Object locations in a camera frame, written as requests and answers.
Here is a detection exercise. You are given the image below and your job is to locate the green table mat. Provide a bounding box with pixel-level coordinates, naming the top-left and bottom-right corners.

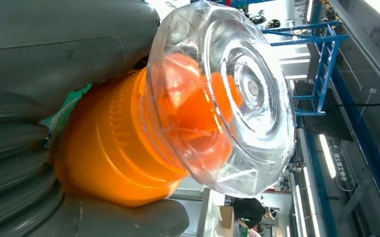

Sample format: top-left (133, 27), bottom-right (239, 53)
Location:
top-left (40, 84), bottom-right (93, 130)

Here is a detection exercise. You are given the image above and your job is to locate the blue shelf rack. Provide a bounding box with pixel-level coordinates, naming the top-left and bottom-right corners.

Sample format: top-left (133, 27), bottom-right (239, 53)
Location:
top-left (229, 0), bottom-right (380, 233)

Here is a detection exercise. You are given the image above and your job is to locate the cardboard box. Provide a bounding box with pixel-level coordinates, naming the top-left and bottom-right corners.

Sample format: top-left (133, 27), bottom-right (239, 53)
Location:
top-left (218, 206), bottom-right (235, 230)

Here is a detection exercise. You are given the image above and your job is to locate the person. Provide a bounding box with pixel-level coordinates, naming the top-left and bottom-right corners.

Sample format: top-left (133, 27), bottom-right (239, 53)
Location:
top-left (232, 197), bottom-right (279, 230)

